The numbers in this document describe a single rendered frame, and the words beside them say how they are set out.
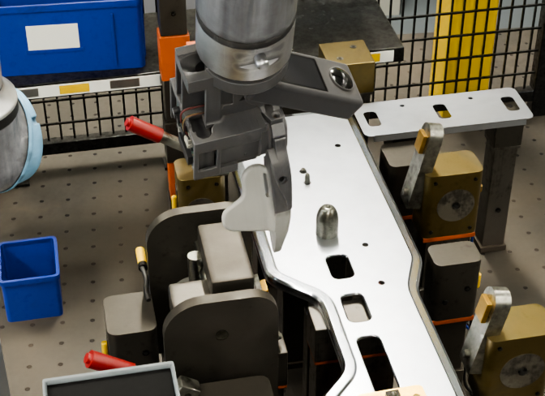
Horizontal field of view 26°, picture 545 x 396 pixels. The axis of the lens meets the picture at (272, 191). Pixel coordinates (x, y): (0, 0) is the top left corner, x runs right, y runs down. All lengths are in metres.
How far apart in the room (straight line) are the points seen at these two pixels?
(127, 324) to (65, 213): 0.85
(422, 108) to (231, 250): 0.70
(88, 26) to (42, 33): 0.08
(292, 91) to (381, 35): 1.20
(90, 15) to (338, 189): 0.52
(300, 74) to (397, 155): 0.95
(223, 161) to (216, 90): 0.08
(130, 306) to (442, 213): 0.55
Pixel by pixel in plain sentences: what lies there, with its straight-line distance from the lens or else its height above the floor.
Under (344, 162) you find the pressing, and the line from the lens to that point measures 1.85.
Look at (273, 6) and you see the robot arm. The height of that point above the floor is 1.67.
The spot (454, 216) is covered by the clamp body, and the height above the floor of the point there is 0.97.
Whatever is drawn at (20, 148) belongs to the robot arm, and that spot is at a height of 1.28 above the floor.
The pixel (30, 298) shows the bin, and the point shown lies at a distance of 2.02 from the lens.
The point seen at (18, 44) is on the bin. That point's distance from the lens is 2.02.
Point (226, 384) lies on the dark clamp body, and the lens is 1.36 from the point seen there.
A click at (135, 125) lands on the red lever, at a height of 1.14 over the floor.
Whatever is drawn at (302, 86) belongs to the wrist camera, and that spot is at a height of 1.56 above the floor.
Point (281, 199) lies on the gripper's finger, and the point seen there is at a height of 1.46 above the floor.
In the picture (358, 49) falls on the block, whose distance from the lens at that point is 2.03.
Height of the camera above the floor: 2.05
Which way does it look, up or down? 36 degrees down
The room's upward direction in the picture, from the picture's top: straight up
